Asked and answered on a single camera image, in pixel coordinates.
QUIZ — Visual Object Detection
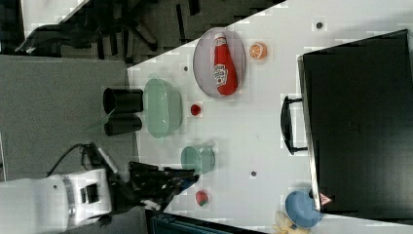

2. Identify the black toaster oven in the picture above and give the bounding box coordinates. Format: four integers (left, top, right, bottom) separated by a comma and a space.
297, 29, 413, 224

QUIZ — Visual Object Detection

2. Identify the green mug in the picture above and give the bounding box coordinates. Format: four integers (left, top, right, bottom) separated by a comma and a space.
180, 144, 215, 175

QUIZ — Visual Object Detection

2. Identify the red strawberry toy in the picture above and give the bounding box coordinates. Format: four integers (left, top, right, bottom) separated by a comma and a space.
196, 191, 208, 207

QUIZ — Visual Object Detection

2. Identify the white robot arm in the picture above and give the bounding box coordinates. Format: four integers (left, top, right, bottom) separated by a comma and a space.
1, 163, 199, 234

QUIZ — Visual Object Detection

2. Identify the black cylinder cup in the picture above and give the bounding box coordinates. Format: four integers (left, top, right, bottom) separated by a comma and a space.
104, 113, 142, 137
102, 88, 143, 114

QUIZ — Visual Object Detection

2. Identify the orange slice toy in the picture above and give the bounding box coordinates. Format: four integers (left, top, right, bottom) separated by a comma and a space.
249, 42, 267, 59

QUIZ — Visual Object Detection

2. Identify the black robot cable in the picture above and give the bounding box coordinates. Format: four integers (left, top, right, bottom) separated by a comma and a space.
47, 142, 98, 178

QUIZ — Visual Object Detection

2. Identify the small red tomato toy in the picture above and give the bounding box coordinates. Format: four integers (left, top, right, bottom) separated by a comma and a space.
191, 104, 202, 116

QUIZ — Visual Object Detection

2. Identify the black office chair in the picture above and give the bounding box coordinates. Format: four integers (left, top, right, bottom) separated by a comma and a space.
14, 0, 203, 61

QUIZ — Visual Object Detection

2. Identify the yellow banana toy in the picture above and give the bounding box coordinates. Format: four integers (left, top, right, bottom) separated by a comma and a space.
273, 211, 310, 234

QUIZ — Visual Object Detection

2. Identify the dark blue crate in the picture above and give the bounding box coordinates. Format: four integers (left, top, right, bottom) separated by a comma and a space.
150, 214, 263, 234

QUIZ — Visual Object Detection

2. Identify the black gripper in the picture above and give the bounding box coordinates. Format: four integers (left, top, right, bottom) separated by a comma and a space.
108, 162, 200, 212

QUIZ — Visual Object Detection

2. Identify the green colander basket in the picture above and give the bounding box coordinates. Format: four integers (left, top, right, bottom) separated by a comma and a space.
144, 78, 182, 138

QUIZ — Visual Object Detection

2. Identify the blue bowl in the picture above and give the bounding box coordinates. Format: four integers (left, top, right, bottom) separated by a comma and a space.
285, 191, 321, 229

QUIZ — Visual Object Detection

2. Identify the red ketchup bottle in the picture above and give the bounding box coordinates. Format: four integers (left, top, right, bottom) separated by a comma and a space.
213, 32, 239, 96

